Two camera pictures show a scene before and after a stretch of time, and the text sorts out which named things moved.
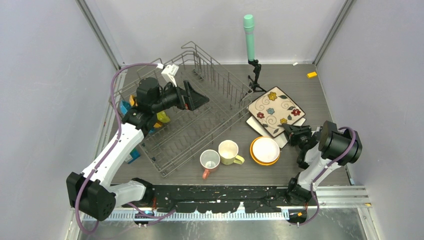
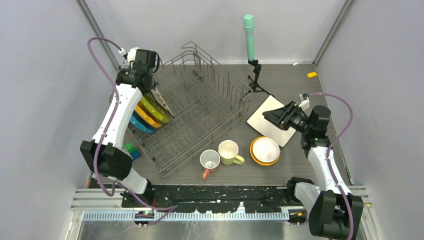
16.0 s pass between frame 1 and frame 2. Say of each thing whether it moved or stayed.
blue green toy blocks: stayed
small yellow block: stayed
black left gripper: moved
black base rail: stayed
